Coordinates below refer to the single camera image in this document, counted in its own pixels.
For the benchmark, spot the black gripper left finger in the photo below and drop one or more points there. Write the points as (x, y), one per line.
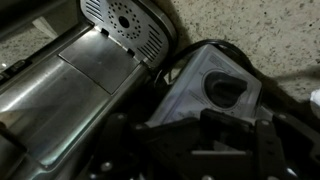
(160, 140)

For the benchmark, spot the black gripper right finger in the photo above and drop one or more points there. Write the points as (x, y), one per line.
(226, 130)

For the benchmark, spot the stainless steel coffee maker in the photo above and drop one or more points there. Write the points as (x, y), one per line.
(66, 83)

